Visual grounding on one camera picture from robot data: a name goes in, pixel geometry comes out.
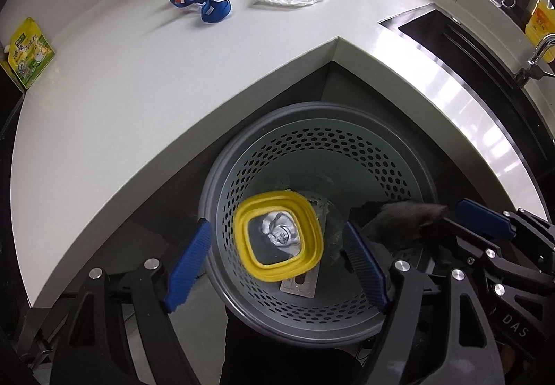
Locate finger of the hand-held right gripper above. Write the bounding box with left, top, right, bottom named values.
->
left=454, top=199, right=555, bottom=261
left=426, top=217, right=555, bottom=295

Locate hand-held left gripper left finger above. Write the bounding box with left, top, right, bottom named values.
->
left=49, top=218, right=214, bottom=385

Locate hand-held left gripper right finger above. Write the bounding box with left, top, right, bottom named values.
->
left=344, top=221, right=506, bottom=385

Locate dark cloth rag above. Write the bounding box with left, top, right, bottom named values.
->
left=349, top=200, right=449, bottom=250

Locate yellow plastic lid ring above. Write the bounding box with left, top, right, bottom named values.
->
left=234, top=190, right=324, bottom=283

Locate clear plastic tray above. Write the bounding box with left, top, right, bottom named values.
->
left=280, top=194, right=330, bottom=299

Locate white paper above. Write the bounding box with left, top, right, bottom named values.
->
left=259, top=211, right=303, bottom=248

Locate grey perforated trash bin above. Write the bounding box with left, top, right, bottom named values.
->
left=198, top=102, right=439, bottom=338

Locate metal faucet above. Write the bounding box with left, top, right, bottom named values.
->
left=513, top=33, right=555, bottom=87

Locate black kitchen sink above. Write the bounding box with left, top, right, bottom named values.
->
left=378, top=3, right=555, bottom=177

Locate black stove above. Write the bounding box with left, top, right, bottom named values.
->
left=0, top=77, right=29, bottom=325

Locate yellow oil bottle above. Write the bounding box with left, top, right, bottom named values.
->
left=526, top=0, right=555, bottom=64

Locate yellow green seasoning pouch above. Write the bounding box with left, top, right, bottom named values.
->
left=0, top=17, right=57, bottom=91

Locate blue strap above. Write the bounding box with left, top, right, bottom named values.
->
left=169, top=0, right=232, bottom=25

